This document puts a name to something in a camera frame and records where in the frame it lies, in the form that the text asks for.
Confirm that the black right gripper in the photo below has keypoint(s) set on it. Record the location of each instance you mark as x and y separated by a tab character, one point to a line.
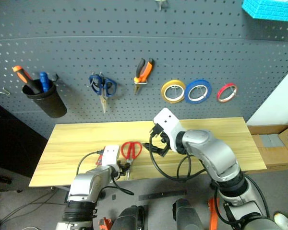
164	141

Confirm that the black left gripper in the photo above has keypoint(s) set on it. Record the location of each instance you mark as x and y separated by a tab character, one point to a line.
120	166

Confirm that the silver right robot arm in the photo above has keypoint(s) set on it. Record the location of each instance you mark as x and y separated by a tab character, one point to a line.
218	158

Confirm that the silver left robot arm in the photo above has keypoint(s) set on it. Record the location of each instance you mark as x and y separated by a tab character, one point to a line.
86	187

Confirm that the yellow tape roll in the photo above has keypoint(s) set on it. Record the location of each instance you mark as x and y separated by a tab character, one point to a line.
165	92

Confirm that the blue tape roll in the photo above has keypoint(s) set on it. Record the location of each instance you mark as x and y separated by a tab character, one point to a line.
189	95

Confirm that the red tape roll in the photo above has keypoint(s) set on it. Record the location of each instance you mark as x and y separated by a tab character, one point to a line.
221	92

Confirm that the grey metal pegboard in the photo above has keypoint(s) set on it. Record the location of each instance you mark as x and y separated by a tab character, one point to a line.
124	48

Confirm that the red black tool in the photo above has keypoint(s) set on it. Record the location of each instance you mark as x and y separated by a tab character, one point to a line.
99	160

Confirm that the black flat strip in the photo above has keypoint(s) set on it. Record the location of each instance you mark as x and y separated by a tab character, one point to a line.
162	194

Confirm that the light wooden table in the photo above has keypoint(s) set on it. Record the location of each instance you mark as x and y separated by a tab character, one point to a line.
86	139

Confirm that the dark rounded shape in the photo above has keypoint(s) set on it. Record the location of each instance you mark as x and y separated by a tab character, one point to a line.
187	215
129	218

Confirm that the red orange small device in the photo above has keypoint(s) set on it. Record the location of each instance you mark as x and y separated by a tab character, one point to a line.
104	223

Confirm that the orange bar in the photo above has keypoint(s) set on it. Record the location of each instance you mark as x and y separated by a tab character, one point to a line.
213	213

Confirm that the black plastic cup holder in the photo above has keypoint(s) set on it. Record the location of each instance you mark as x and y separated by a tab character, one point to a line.
49	100

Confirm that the brown cardboard box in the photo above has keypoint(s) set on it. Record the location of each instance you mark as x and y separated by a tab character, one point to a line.
276	146

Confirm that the black cabinet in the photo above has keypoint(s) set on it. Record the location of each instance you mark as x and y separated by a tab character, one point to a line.
7	143

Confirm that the white rounded object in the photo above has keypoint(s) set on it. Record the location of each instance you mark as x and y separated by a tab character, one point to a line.
282	221

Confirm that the silver hook with green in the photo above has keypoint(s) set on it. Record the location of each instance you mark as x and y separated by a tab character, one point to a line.
160	3

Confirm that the cyan plastic basket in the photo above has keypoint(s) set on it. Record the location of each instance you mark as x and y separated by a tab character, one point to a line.
271	9

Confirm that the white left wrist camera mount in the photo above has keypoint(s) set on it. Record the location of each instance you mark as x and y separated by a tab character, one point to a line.
110	154

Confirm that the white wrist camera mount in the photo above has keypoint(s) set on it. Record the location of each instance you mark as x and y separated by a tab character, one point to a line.
110	154
168	122

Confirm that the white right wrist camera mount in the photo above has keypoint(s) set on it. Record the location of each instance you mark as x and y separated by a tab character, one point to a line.
168	122

